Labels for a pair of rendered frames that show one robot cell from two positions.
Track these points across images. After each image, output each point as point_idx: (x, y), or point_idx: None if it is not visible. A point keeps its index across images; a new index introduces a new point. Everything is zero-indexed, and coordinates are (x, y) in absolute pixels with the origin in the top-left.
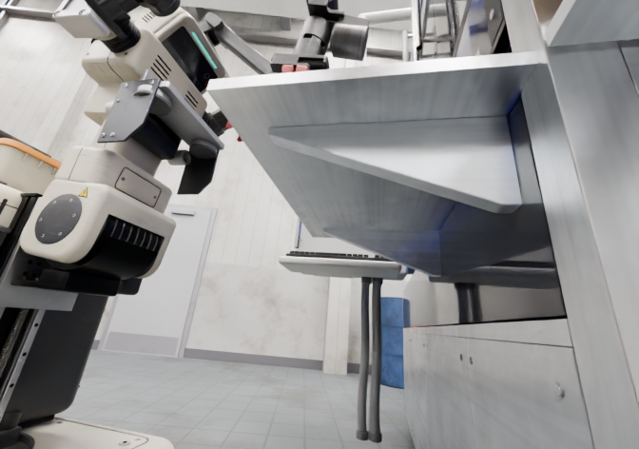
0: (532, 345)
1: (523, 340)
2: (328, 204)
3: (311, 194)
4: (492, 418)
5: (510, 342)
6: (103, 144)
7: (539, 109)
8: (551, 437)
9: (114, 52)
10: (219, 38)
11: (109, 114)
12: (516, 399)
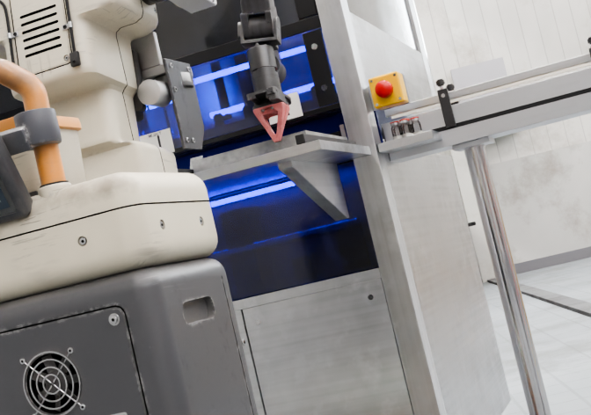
0: (352, 285)
1: (342, 285)
2: None
3: None
4: (295, 344)
5: (326, 290)
6: (129, 133)
7: (369, 177)
8: (362, 318)
9: (144, 3)
10: None
11: (178, 109)
12: (331, 316)
